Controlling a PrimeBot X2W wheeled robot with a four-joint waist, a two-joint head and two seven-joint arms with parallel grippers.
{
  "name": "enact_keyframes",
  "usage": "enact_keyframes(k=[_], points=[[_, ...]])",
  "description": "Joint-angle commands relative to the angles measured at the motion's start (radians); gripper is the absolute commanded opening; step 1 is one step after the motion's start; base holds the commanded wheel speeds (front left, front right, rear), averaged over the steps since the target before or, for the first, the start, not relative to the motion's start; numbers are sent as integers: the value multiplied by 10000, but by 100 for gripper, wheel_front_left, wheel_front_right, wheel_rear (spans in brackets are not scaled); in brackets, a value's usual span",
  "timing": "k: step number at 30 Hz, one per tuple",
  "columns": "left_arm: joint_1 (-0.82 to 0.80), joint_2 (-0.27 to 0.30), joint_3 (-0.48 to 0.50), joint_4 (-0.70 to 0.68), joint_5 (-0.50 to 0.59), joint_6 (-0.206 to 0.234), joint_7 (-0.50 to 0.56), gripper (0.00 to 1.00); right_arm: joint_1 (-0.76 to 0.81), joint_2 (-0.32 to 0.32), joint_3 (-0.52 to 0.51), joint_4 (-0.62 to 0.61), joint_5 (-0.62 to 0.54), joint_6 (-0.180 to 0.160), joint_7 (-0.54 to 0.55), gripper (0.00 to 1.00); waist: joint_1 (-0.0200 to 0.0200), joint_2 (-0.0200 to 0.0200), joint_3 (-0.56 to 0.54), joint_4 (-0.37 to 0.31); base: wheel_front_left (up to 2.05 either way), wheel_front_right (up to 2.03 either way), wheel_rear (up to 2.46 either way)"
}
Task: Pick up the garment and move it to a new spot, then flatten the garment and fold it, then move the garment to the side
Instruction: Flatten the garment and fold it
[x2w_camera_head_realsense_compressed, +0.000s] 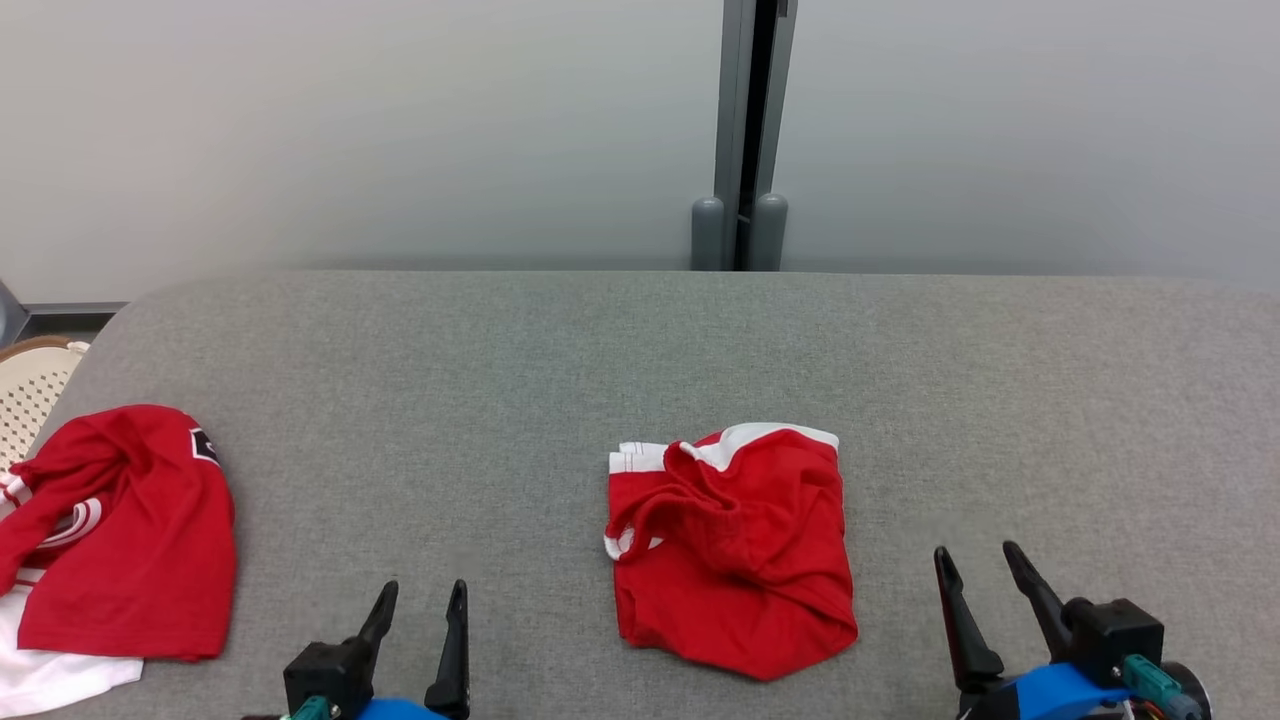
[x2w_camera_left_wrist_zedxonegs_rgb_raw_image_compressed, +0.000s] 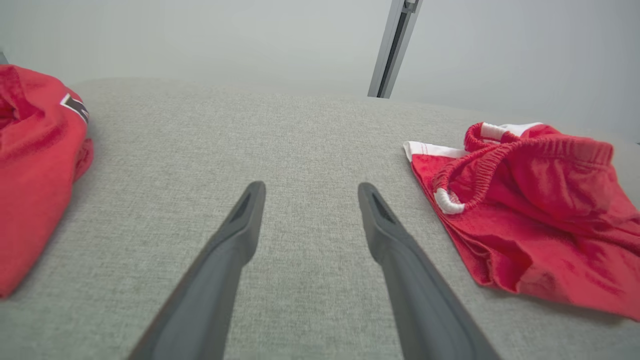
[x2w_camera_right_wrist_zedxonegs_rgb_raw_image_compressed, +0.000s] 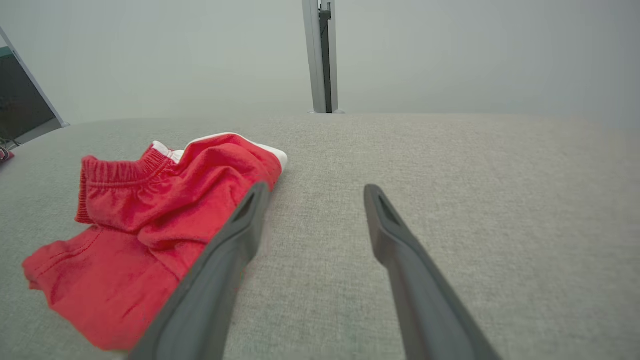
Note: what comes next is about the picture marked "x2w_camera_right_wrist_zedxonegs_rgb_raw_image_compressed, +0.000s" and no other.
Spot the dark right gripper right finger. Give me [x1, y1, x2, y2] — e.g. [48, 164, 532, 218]
[363, 183, 504, 360]

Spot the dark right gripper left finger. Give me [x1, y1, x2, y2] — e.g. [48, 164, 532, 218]
[127, 181, 272, 360]

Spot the red and white shirt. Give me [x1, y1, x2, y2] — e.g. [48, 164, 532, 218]
[21, 132, 289, 352]

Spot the grey framed dark panel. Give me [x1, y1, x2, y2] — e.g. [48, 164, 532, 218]
[0, 26, 70, 147]

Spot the grey partition post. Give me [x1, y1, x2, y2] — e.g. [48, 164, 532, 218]
[301, 0, 346, 115]

